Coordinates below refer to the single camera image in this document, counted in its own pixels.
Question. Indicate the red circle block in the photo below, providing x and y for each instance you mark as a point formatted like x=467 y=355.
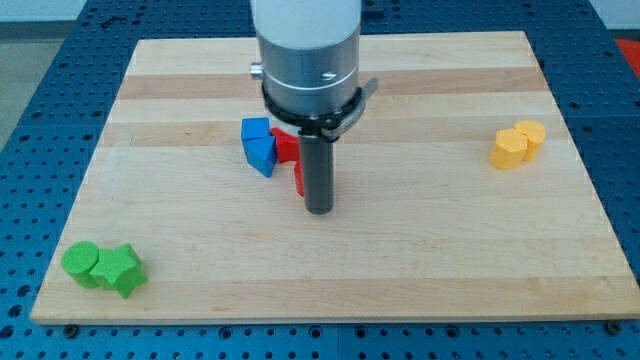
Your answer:
x=299 y=182

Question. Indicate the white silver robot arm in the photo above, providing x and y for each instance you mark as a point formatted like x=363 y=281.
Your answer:
x=309 y=53

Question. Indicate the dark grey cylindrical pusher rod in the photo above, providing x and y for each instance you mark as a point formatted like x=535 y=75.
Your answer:
x=317 y=165

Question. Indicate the red star block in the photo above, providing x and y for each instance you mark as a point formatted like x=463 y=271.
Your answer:
x=287 y=146

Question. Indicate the blue triangle block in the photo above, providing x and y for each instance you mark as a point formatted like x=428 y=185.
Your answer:
x=261 y=154

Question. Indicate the blue cube block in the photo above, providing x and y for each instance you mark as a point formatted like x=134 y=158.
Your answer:
x=254 y=128

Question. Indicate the wooden board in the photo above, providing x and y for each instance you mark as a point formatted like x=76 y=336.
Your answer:
x=424 y=228

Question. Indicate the yellow hexagon block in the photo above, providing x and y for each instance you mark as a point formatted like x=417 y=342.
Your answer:
x=509 y=149

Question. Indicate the green star block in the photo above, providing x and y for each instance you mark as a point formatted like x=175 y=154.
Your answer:
x=119 y=269

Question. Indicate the yellow cylinder block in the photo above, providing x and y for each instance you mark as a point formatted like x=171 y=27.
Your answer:
x=535 y=133

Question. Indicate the green cylinder block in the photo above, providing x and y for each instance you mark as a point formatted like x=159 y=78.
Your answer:
x=78 y=261

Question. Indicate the blue perforated table plate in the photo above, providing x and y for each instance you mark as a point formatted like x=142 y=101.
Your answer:
x=47 y=154

